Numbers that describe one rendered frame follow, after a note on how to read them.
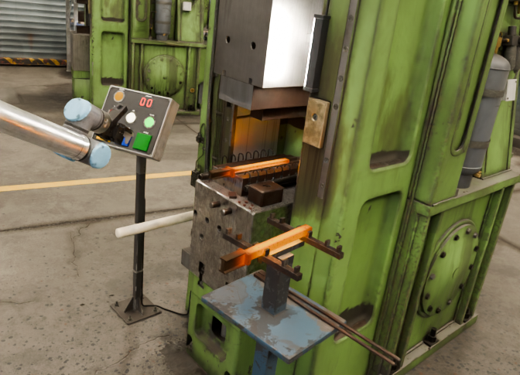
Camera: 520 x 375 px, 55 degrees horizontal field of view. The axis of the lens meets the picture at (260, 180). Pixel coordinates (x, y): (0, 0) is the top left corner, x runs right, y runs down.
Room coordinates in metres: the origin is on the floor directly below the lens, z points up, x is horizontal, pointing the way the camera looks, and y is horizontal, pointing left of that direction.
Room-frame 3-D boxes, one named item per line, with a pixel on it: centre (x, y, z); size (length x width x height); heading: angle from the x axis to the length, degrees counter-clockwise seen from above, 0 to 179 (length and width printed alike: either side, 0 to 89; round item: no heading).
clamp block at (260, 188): (1.85, -0.03, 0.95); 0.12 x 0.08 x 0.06; 134
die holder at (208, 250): (2.05, -0.06, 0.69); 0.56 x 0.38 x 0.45; 134
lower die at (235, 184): (2.08, -0.01, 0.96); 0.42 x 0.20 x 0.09; 134
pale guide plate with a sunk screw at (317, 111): (1.80, -0.18, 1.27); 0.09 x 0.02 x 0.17; 44
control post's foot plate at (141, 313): (2.28, 0.58, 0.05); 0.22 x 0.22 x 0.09; 44
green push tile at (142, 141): (2.13, 0.54, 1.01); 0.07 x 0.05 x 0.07; 69
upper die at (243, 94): (2.08, -0.01, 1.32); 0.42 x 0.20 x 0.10; 134
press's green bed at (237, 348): (2.05, -0.06, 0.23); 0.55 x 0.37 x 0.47; 134
